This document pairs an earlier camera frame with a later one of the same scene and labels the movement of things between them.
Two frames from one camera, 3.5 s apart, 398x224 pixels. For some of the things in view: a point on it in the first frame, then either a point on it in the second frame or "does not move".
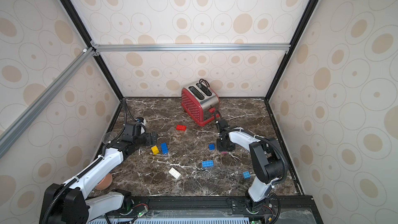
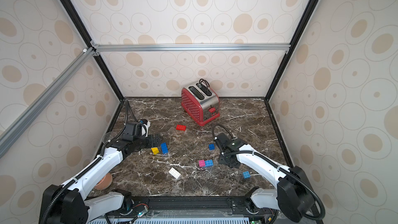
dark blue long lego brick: x=164 y=148 does not move
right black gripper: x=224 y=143 -> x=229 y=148
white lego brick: x=173 y=172 does not move
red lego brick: x=181 y=127 does not move
